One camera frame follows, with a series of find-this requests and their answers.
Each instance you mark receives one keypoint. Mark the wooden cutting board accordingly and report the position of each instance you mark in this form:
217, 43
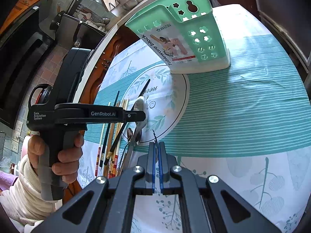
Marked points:
114, 1

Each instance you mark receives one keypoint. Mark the large steel spoon wooden handle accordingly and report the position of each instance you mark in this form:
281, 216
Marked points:
135, 136

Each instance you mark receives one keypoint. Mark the brown wooden chopstick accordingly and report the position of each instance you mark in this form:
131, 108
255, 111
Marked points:
109, 144

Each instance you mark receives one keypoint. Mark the black range hood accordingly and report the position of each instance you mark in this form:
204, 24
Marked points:
23, 49

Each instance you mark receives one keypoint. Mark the black chopstick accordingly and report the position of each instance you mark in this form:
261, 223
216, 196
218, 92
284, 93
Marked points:
106, 135
124, 125

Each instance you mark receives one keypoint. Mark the white sleeve left forearm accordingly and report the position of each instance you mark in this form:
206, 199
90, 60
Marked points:
22, 202

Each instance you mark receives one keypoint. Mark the left hand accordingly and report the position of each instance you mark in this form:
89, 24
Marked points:
68, 164

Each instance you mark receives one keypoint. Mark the teal white tablecloth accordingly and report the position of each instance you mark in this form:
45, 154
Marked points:
248, 124

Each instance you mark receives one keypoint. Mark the wooden lower cabinets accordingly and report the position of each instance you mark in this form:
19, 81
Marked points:
96, 70

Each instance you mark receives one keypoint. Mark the bamboo chopstick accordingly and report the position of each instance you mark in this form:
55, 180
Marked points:
113, 155
120, 147
116, 155

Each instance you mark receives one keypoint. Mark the white chopstick red end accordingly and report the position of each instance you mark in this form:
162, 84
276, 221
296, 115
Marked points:
100, 149

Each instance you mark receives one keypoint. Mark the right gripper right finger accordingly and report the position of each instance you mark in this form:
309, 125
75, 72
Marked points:
164, 170

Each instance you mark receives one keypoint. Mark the green tableware holder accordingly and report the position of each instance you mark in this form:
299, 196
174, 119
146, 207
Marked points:
183, 33

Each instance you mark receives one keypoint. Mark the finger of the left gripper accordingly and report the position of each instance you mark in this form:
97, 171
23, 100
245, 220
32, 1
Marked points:
134, 116

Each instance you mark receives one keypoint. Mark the gas stove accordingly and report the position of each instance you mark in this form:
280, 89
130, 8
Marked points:
71, 32

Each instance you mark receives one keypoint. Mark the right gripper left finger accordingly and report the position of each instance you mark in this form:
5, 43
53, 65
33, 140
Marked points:
150, 169

